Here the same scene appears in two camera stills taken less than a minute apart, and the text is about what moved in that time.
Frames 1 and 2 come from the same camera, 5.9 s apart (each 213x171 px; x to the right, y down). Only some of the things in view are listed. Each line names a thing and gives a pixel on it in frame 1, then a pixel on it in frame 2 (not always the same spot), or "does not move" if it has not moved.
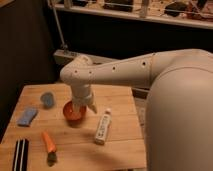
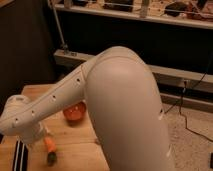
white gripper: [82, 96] to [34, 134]
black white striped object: [21, 154] does not move
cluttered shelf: [188, 13] does not move
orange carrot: [51, 148] does not move
